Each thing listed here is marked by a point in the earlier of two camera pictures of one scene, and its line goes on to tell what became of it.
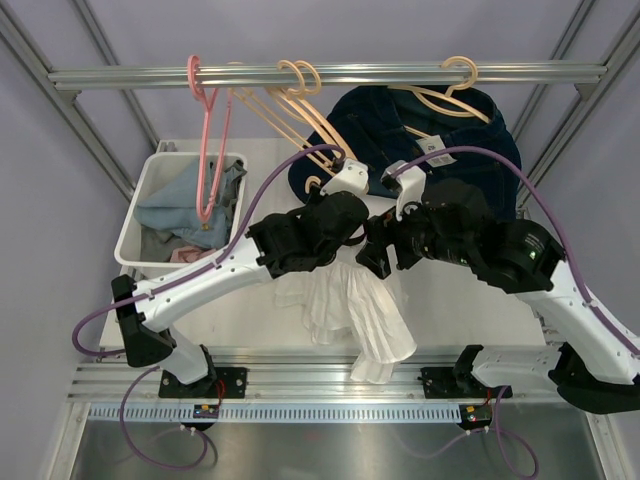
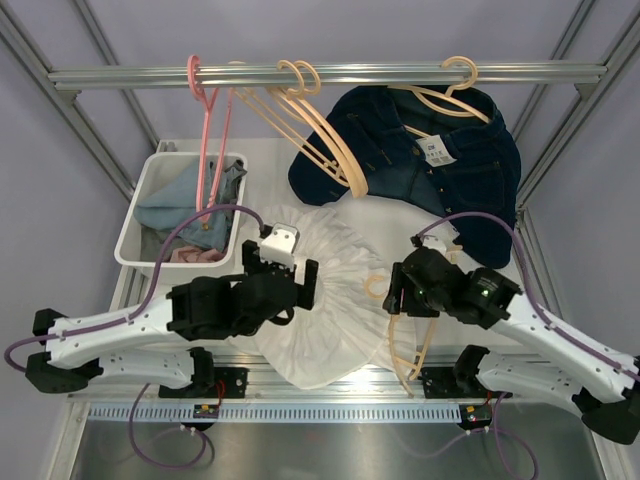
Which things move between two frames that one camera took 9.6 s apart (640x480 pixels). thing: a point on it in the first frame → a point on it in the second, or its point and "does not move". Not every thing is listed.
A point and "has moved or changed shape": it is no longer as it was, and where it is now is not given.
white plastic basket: x=162 y=227 does not move
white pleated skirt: x=347 y=300 has moved or changed shape
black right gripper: x=382 y=231 → x=392 y=304
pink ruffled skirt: x=189 y=253 does not move
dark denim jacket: x=446 y=132 does not move
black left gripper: x=317 y=201 → x=253 y=263
